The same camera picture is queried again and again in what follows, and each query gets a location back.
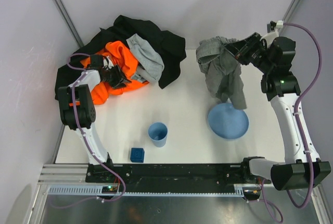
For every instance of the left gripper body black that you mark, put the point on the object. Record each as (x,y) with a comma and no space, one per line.
(116,75)

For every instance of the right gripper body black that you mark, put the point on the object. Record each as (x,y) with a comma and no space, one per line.
(246,49)

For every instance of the orange cloth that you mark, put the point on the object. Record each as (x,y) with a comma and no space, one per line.
(120,55)

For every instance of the dark grey cloth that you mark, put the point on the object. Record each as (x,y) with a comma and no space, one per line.
(222,72)

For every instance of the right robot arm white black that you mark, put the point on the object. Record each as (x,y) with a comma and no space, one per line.
(303,166)

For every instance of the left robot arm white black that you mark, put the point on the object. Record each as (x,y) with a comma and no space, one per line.
(77,110)

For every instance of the light grey cloth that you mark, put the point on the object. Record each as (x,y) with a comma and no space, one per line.
(150,64)

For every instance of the black cloth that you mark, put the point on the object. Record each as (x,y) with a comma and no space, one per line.
(168,45)

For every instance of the blue plastic cup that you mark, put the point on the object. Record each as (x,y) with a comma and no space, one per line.
(158,133)

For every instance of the blue plastic bowl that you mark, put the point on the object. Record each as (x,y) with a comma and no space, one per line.
(227,122)

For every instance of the blue cube block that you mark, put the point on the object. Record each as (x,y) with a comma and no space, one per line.
(137,155)

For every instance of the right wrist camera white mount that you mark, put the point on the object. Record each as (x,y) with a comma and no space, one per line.
(273,30)

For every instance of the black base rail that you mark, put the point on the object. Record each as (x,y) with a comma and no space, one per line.
(183,178)

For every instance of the left aluminium frame post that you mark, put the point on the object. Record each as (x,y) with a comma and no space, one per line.
(68,22)

